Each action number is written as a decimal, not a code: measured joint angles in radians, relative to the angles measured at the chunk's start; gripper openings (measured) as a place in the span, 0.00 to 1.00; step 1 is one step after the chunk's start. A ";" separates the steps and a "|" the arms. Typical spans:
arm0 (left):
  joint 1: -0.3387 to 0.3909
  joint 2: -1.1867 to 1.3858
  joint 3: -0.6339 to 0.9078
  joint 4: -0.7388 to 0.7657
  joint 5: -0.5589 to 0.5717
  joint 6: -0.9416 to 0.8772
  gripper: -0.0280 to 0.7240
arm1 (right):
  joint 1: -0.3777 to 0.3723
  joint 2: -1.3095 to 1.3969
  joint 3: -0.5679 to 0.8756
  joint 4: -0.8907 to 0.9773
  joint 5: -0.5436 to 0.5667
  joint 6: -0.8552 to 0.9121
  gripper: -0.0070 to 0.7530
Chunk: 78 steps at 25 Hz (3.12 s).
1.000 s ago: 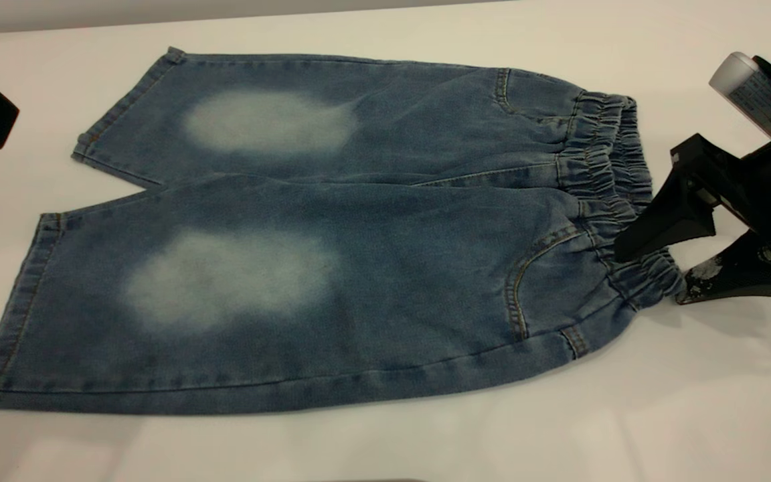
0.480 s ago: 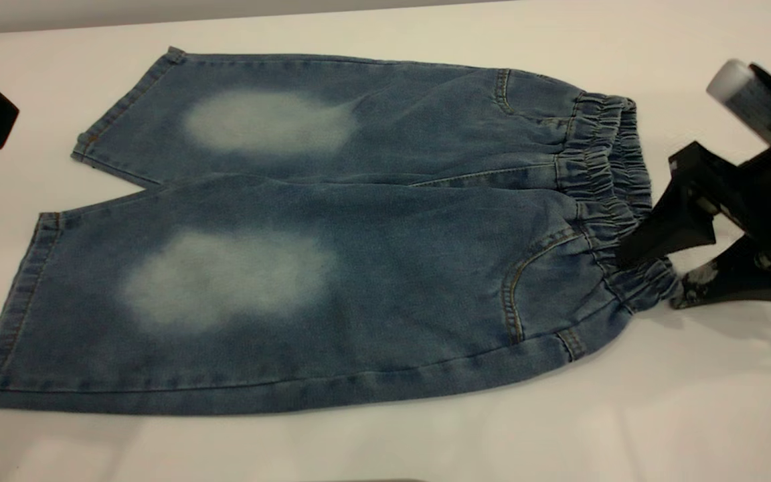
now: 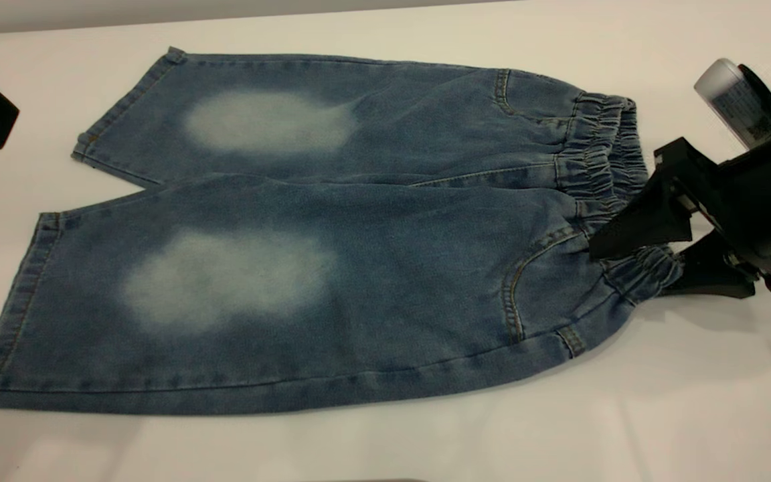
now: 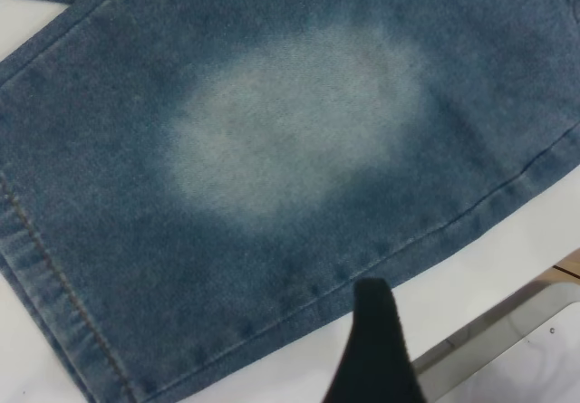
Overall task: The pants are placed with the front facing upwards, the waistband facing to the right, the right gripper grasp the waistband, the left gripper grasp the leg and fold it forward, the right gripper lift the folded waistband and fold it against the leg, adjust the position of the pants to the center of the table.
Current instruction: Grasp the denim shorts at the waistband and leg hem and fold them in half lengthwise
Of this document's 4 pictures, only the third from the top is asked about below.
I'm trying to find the blue denim pants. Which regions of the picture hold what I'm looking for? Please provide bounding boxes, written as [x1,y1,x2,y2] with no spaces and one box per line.
[0,47,685,416]

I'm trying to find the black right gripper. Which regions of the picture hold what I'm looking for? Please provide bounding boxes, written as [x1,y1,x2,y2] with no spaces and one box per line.
[588,126,771,299]

